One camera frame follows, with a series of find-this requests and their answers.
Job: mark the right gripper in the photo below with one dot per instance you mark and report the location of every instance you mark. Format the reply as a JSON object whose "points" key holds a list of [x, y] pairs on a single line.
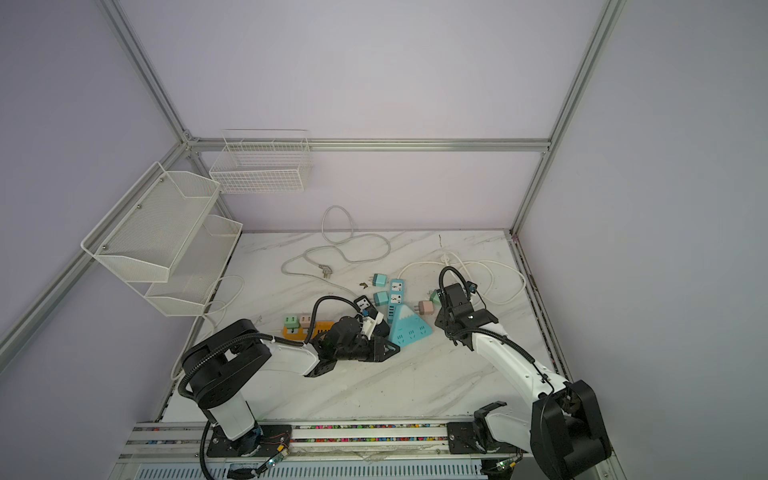
{"points": [[440, 319]]}

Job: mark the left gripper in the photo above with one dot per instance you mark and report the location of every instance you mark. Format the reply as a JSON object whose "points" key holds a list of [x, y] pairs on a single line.
{"points": [[377, 349]]}

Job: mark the teal triangular power strip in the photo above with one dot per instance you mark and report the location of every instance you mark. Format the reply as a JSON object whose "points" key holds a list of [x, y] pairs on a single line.
{"points": [[407, 327]]}

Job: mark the black power strip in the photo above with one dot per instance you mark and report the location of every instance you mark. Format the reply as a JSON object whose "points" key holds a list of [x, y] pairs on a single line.
{"points": [[366, 308]]}

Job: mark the teal adapter front black strip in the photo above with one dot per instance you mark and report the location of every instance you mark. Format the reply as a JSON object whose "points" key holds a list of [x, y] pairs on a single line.
{"points": [[381, 298]]}

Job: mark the teal adapter black strip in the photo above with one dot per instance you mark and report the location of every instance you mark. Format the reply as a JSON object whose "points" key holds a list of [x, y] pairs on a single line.
{"points": [[381, 298], [379, 280]]}

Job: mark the blue power strip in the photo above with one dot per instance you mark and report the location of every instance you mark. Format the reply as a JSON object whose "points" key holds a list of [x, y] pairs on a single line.
{"points": [[396, 297]]}

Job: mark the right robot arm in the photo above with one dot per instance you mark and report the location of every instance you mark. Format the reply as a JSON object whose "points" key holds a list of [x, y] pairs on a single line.
{"points": [[557, 421]]}

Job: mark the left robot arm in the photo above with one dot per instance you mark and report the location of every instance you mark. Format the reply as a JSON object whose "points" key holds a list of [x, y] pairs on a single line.
{"points": [[216, 369]]}

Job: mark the orange power strip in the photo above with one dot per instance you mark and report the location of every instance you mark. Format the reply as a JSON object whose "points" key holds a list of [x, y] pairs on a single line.
{"points": [[298, 332]]}

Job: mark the white mesh lower shelf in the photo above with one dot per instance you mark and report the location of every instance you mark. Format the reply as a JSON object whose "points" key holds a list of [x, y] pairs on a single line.
{"points": [[194, 280]]}

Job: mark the white mesh shelf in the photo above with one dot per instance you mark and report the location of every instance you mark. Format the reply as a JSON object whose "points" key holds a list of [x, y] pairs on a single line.
{"points": [[194, 280], [144, 237]]}

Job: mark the white mesh upper shelf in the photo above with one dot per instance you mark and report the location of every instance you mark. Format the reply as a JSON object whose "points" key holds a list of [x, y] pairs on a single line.
{"points": [[144, 237]]}

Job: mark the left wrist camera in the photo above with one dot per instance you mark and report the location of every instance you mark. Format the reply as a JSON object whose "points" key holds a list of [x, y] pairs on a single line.
{"points": [[374, 324]]}

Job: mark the white wire basket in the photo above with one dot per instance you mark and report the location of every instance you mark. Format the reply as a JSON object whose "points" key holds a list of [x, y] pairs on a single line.
{"points": [[254, 161]]}

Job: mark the aluminium front rail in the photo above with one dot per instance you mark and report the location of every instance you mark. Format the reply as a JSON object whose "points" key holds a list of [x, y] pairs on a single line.
{"points": [[320, 440]]}

